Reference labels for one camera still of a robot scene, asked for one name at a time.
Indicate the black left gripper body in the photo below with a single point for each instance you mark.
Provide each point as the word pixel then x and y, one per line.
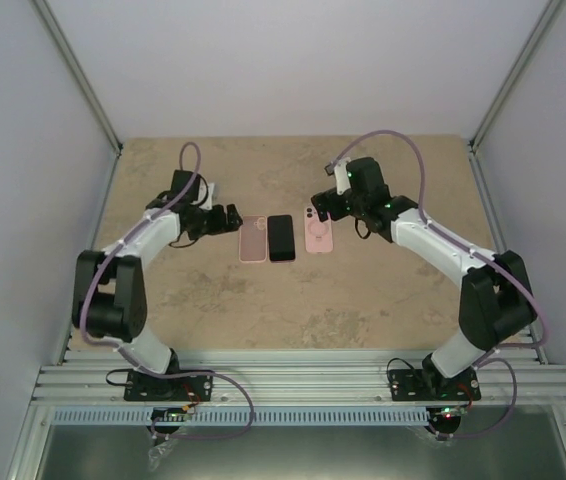
pixel 204 226

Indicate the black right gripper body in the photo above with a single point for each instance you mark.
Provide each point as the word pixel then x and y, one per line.
pixel 337 212

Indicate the light pink phone case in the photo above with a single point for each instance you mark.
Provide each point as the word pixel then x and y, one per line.
pixel 253 243

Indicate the purple phone black screen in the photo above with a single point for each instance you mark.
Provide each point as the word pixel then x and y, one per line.
pixel 281 242

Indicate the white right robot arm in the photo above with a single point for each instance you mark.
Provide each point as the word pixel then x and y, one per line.
pixel 495 300

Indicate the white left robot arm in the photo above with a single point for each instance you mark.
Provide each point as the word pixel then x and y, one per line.
pixel 109 299

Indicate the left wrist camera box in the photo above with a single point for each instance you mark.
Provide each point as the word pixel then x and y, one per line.
pixel 206 195

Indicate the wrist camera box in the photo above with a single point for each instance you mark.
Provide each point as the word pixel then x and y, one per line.
pixel 338 169
pixel 206 195

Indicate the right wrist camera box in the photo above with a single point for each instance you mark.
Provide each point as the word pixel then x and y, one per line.
pixel 338 169

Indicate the pink phone with ring holder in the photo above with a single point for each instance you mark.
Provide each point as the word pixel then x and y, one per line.
pixel 318 236

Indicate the right aluminium corner post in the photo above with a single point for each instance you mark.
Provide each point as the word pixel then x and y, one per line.
pixel 547 18

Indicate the aluminium corner post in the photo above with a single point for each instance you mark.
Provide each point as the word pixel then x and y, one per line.
pixel 547 18
pixel 55 31

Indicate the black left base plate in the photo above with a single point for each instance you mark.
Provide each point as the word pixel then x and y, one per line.
pixel 145 388

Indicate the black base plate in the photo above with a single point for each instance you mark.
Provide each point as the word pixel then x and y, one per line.
pixel 418 385
pixel 145 388

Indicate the aluminium rail frame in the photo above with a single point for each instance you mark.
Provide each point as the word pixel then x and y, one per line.
pixel 531 445

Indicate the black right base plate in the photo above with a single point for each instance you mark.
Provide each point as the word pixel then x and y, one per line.
pixel 418 385

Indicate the left aluminium corner post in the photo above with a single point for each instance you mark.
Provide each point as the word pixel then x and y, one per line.
pixel 55 31

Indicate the grey slotted cable duct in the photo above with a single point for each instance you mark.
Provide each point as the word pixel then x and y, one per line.
pixel 241 416

